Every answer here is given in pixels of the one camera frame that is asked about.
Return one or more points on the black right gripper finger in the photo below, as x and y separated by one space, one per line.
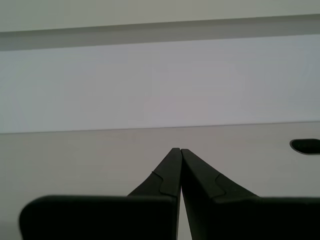
100 217
250 217

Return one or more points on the black oval table grommet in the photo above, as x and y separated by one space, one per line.
306 146

